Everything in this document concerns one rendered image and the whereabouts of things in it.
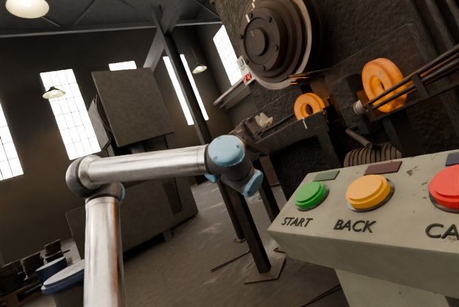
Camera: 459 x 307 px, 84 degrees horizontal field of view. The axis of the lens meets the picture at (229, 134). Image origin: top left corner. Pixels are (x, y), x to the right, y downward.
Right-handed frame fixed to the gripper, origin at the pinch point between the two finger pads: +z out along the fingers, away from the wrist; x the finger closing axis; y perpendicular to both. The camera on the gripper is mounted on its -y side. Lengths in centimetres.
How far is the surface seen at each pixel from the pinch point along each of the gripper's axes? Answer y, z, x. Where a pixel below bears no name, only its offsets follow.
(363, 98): -8.6, 7.9, -33.6
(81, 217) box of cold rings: 13, -80, 234
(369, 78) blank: -3.3, 7.2, -39.4
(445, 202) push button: 2, -53, -72
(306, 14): 25.9, 30.9, -19.5
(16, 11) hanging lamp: 366, 38, 419
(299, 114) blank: -8.6, 22.1, 6.3
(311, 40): 16.4, 27.8, -16.9
